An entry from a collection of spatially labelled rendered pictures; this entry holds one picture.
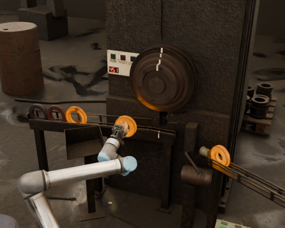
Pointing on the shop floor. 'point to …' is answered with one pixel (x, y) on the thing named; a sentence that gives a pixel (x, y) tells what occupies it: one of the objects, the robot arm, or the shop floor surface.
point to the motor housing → (192, 191)
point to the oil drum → (18, 57)
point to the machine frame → (185, 47)
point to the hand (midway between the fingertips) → (125, 124)
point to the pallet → (259, 108)
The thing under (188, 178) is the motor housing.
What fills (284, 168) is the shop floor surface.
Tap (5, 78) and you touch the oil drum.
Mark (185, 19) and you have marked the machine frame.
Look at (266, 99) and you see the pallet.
